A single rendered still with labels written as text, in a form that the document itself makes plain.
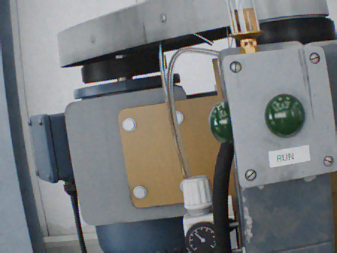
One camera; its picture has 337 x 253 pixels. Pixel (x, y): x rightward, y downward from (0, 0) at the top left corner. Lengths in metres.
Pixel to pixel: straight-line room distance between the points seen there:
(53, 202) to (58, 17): 1.48
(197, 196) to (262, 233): 0.22
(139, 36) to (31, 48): 5.07
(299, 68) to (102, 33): 0.45
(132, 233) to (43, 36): 4.94
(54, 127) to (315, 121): 0.52
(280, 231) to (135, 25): 0.37
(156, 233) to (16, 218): 4.59
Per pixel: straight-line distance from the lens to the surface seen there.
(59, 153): 0.97
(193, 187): 0.77
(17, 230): 5.58
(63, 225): 5.95
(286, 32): 0.67
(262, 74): 0.51
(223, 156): 0.57
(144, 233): 0.99
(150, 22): 0.83
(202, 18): 0.76
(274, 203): 0.56
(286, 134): 0.50
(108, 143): 0.95
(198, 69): 5.72
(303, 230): 0.57
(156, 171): 0.94
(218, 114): 0.52
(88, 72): 1.02
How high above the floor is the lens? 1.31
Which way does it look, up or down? 3 degrees down
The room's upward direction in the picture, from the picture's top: 8 degrees counter-clockwise
